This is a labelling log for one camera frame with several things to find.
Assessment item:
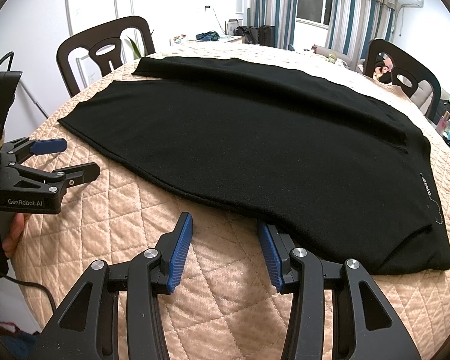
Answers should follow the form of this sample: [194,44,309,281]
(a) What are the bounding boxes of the black pants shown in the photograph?
[61,57,450,275]

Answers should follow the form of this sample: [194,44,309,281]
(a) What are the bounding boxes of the person's left hand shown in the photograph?
[2,213,31,258]

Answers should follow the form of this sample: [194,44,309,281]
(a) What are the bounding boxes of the dark chair left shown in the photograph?
[56,16,155,97]

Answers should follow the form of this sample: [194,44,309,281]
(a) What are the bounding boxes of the dark chair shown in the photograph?
[56,16,155,97]
[363,38,441,121]

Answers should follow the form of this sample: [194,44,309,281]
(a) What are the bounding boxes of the green potted plant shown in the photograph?
[123,28,156,59]

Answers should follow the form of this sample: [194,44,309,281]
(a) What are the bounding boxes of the black bags by window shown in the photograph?
[234,25,276,47]

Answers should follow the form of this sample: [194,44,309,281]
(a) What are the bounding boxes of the dark chair right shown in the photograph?
[363,38,441,121]

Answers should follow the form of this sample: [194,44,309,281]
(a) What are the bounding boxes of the striped curtain right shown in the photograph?
[326,0,397,66]

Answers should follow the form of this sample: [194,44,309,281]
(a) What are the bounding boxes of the striped curtain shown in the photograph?
[250,0,297,49]
[326,0,397,66]

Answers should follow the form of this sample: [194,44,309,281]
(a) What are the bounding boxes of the striped curtain left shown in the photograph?
[250,0,297,49]

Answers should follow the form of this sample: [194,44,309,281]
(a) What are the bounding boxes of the black cable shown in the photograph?
[0,262,58,316]

